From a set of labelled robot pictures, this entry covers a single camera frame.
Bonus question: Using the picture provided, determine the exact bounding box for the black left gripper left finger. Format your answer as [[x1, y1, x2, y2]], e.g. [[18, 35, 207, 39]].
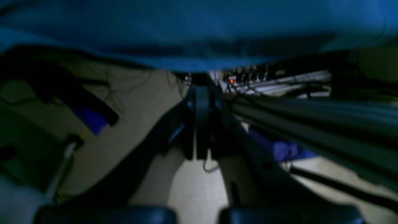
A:
[[74, 87, 198, 210]]

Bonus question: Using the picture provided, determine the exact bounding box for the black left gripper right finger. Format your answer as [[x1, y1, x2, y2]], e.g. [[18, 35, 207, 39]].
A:
[[199, 86, 341, 215]]

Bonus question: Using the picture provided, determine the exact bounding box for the black power strip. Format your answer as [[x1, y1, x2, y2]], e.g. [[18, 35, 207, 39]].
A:
[[221, 63, 292, 85]]

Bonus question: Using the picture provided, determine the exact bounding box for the blue table cloth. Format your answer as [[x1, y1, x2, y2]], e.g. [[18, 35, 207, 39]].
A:
[[0, 0, 397, 72]]

